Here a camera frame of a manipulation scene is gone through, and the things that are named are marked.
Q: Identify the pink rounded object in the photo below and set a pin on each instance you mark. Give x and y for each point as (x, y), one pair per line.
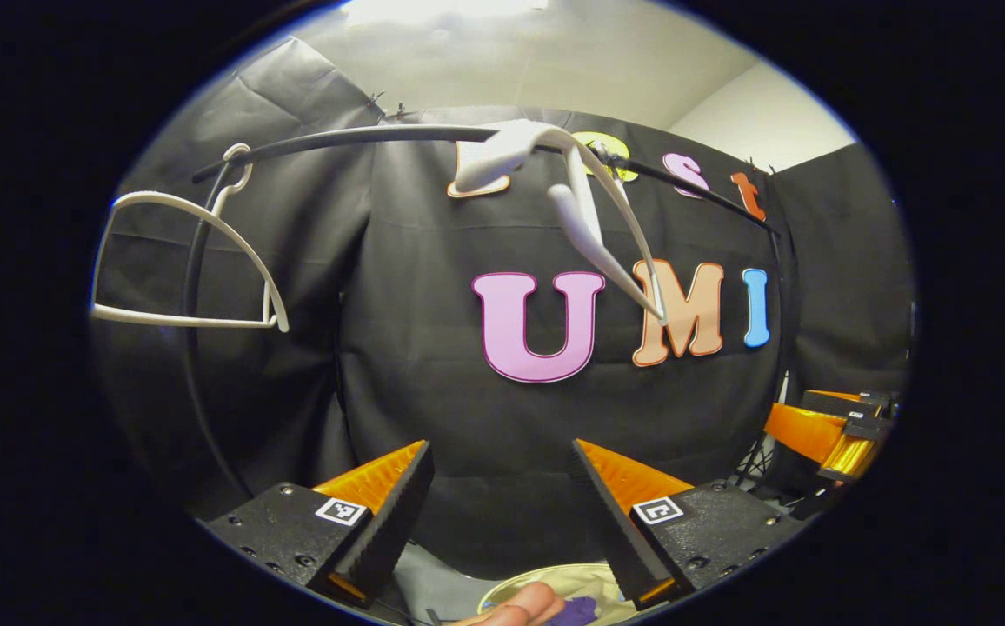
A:
(529, 604)

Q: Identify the beige laundry hamper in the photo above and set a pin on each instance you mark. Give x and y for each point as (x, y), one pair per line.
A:
(572, 574)

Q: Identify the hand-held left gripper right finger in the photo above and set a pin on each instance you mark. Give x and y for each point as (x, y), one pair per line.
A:
(615, 522)

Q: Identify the black clothes rack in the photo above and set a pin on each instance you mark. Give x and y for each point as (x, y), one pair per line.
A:
(363, 135)

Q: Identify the black backdrop cloth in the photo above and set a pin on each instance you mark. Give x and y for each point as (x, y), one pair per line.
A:
(433, 417)

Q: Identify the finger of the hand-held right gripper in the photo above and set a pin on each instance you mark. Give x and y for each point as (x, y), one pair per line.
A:
(855, 456)
(802, 430)

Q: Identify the white clothes hanger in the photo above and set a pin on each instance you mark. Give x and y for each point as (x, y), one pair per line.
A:
(281, 320)
(502, 156)

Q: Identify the purple ribbed shirt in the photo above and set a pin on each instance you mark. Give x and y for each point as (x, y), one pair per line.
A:
(579, 611)

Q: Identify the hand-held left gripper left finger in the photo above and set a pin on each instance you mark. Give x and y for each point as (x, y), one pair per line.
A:
(394, 522)

